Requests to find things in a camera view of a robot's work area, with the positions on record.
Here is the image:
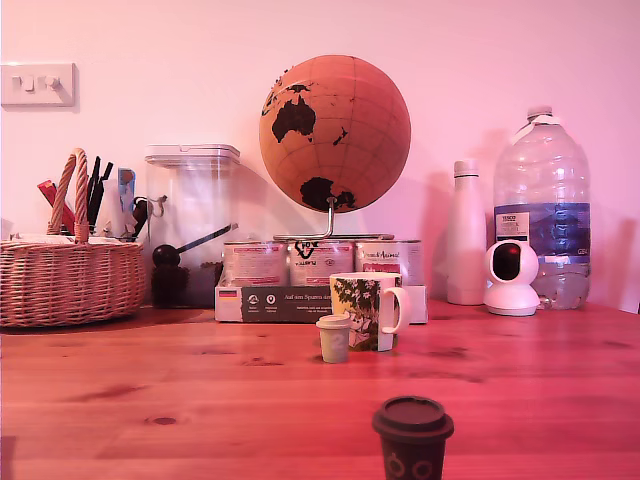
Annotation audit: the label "tin can black triangle mark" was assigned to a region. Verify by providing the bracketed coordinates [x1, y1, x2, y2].
[287, 239, 355, 287]

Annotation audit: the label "white wall light switch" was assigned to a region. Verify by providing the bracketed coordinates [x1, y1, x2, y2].
[0, 62, 78, 109]

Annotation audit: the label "brown handled tool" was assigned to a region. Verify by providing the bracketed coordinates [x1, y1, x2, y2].
[130, 195, 151, 240]

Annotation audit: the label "blue and white tool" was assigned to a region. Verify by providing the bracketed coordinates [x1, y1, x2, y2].
[117, 167, 138, 211]

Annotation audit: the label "white metal bottle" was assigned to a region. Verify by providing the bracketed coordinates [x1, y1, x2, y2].
[446, 158, 489, 306]

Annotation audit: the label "dark brown coffee capsule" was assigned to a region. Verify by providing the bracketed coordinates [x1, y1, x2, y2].
[371, 395, 455, 480]

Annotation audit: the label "tin can script lettering label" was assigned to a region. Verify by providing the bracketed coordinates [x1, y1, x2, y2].
[353, 239, 424, 287]

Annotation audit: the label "black pen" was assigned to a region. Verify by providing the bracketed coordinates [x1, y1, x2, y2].
[86, 156, 102, 229]
[97, 161, 115, 201]

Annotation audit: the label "dark cardboard can tray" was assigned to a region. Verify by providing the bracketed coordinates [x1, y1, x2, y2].
[214, 283, 430, 324]

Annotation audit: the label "red packet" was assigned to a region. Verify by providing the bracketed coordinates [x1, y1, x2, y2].
[36, 179, 76, 234]

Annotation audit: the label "floral print mug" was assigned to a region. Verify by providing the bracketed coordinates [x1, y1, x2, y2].
[328, 272, 412, 353]

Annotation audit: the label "wicker basket with handle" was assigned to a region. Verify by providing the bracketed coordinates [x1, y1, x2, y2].
[0, 147, 147, 329]

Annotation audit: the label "small white round camera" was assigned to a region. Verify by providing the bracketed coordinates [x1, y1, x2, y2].
[482, 240, 542, 317]

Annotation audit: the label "clear plastic storage container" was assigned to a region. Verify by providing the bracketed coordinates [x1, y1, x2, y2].
[144, 143, 241, 309]

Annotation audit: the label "large clear water bottle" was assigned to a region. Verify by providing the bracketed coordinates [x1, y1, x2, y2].
[493, 104, 593, 310]

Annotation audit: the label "cork globe on metal stand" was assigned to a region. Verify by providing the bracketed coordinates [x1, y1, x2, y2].
[258, 53, 412, 241]

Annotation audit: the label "pale coffee capsule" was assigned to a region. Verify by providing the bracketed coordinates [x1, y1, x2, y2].
[315, 314, 353, 364]

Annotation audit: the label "black coffee scoop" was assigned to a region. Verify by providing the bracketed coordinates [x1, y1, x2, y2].
[152, 222, 239, 269]

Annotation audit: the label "tin can pink label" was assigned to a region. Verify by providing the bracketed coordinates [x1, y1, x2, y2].
[222, 240, 290, 289]

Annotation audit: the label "white papers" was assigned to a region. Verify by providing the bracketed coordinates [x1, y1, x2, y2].
[0, 231, 124, 246]

